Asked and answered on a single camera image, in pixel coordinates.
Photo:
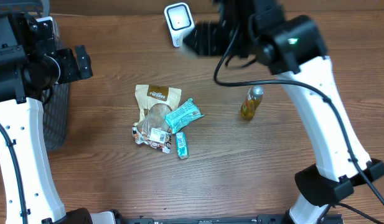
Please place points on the white barcode scanner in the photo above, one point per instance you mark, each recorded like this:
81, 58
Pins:
179, 21

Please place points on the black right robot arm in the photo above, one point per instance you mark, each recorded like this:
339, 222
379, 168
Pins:
296, 55

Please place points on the small printed snack bag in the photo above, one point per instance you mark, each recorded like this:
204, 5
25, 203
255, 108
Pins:
156, 138

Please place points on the teal snack packet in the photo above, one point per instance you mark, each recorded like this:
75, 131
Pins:
183, 116

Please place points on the yellow bottle silver cap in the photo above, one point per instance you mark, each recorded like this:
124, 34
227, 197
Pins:
252, 101

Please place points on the green Kleenex tissue pack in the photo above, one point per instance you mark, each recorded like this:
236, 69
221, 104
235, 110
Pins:
182, 148

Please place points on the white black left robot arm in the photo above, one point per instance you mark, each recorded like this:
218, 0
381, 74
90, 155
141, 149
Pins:
31, 195

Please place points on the brown cookie pouch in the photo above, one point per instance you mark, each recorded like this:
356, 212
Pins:
154, 103

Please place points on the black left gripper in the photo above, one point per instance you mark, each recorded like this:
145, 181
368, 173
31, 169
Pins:
66, 56

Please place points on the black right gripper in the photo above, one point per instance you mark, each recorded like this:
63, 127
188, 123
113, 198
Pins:
215, 38

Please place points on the grey plastic mesh basket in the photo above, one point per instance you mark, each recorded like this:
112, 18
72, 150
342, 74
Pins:
55, 100

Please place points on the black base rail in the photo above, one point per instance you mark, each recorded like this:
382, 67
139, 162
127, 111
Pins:
210, 221

